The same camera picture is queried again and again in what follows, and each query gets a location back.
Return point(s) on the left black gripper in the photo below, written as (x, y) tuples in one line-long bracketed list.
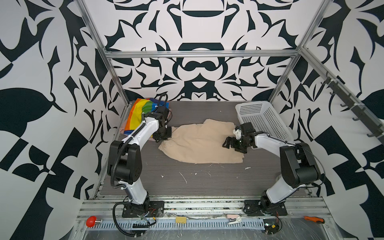
[(169, 135)]

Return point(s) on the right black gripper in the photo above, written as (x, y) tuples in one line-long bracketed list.
[(234, 145)]

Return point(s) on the beige shorts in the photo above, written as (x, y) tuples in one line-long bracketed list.
[(202, 144)]

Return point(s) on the multicolour shorts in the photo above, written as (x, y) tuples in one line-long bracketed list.
[(140, 106)]

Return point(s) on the white plastic basket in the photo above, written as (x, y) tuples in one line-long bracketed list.
[(264, 118)]

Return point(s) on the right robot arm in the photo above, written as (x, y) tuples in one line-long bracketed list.
[(299, 166)]

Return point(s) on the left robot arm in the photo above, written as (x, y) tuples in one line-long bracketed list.
[(125, 159)]

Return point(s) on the pink white tape dispenser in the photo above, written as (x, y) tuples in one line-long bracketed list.
[(233, 219)]

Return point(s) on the yellow tag clip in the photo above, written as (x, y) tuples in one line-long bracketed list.
[(180, 220)]

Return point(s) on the small green circuit board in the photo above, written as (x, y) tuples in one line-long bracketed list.
[(272, 227)]

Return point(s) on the red emergency stop button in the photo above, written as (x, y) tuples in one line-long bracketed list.
[(92, 221)]

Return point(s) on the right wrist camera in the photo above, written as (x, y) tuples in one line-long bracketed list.
[(243, 130)]

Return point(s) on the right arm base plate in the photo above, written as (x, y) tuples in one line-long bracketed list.
[(256, 208)]

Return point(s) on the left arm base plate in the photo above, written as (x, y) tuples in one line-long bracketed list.
[(148, 208)]

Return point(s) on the white slotted cable duct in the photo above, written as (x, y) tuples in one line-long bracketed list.
[(201, 224)]

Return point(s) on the orange handled tool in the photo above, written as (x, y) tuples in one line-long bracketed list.
[(314, 219)]

